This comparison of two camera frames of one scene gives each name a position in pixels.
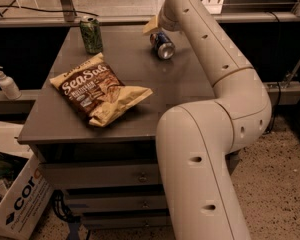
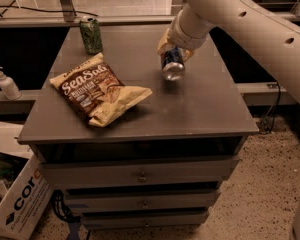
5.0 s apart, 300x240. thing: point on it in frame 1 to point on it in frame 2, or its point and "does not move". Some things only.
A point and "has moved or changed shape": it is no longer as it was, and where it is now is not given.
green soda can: x=92 y=36 does not move
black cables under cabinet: x=61 y=209 does not move
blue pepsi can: x=163 y=46 has moved or changed shape
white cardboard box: x=19 y=189 does not move
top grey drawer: x=76 y=174 does not move
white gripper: x=165 y=21 to x=182 y=37
